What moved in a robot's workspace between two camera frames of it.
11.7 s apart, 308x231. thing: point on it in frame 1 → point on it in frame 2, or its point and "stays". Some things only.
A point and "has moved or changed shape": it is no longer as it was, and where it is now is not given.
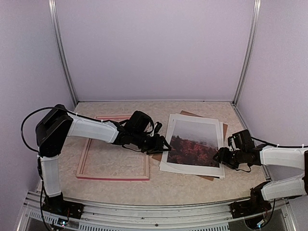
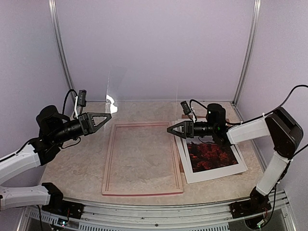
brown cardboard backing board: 158,157 → 189,117
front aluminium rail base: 101,216 stays
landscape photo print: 194,141 has moved or changed shape
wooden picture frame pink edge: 146,178 → 142,159
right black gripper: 222,157 → 186,128
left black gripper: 157,146 → 85,124
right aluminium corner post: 251,51 stays
